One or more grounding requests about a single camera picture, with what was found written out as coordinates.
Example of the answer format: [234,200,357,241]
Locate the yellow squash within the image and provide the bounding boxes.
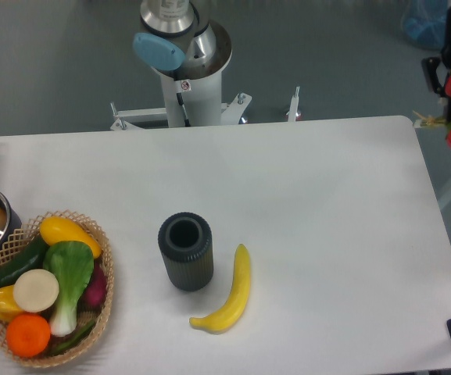
[39,216,102,259]

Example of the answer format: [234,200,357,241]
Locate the purple eggplant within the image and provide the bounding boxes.
[81,262,107,309]

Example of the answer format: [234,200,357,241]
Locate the green bok choy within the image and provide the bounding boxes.
[43,241,94,337]

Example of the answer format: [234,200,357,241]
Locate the woven wicker basket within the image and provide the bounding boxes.
[0,211,114,368]

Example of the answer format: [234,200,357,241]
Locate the green cucumber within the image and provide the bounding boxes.
[0,234,49,288]

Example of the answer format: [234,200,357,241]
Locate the blue plastic bag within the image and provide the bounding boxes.
[401,0,448,50]

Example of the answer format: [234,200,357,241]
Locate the orange fruit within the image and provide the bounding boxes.
[5,313,51,358]

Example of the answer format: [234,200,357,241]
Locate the green chili pepper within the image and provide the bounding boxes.
[48,320,96,356]

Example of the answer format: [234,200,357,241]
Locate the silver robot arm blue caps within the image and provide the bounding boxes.
[133,1,451,97]

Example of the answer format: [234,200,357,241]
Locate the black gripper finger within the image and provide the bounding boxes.
[421,56,450,99]

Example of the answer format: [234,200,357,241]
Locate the yellow bell pepper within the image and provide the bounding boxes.
[0,285,25,323]

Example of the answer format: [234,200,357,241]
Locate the yellow banana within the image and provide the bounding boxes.
[189,244,252,334]

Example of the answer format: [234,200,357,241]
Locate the dark grey ribbed vase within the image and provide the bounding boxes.
[158,212,214,291]

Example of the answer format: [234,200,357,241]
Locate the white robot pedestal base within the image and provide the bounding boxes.
[109,19,304,132]

